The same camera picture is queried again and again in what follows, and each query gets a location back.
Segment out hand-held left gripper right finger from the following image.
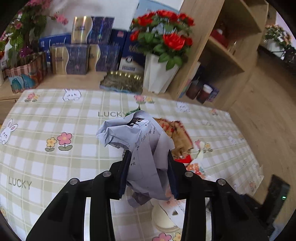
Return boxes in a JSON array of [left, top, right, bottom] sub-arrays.
[[167, 150, 270, 241]]

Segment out fence-shaped cartoon planter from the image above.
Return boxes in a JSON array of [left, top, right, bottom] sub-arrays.
[[5, 52, 48, 93]]

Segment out small red packet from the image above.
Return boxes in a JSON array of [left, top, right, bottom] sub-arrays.
[[173, 155, 193, 165]]

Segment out low wooden sideboard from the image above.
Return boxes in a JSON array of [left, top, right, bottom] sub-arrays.
[[0, 70, 148, 100]]

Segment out white faceted vase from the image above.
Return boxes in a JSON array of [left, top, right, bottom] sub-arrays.
[[143, 53, 180, 94]]

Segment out white round paper cup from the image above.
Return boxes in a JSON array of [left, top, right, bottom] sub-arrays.
[[151, 199, 184, 232]]

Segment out wooden shelf unit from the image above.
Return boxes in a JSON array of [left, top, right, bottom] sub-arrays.
[[166, 0, 270, 106]]

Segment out brown orange snack wrapper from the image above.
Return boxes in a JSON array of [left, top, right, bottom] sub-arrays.
[[154, 118, 195, 160]]

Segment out pink blossom plant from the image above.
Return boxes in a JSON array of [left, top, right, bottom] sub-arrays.
[[0, 0, 68, 65]]

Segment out red ornament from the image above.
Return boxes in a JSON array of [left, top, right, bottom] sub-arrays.
[[210, 28, 230, 48]]

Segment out dark brown jar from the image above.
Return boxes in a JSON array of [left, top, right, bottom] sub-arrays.
[[186, 79, 201, 100]]

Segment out brown jar with red lid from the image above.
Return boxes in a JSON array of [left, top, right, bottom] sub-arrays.
[[196, 84, 213, 104]]

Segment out white paper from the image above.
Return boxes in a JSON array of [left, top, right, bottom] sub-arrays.
[[96, 110, 176, 209]]

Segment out floral printed wrapper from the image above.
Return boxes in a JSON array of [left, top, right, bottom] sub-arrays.
[[185, 162, 207, 180]]

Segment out flat gold tin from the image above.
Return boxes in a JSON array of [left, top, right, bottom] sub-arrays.
[[100, 71, 145, 93]]

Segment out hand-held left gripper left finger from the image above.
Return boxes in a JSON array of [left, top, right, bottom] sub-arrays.
[[25, 150, 132, 241]]

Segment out black device with green light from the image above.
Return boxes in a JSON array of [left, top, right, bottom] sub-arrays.
[[265, 175, 291, 224]]

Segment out stack of blue gift boxes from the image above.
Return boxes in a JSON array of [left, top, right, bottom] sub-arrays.
[[39, 16, 148, 75]]

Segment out small blue box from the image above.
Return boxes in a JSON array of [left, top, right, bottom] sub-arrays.
[[208, 88, 220, 103]]

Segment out pale pink flower pot plant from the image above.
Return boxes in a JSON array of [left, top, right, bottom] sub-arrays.
[[263, 24, 292, 48]]

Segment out red rose bouquet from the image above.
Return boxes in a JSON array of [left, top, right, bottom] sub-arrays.
[[129, 10, 195, 71]]

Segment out checked cartoon tablecloth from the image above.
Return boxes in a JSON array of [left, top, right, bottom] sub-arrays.
[[0, 88, 265, 241]]

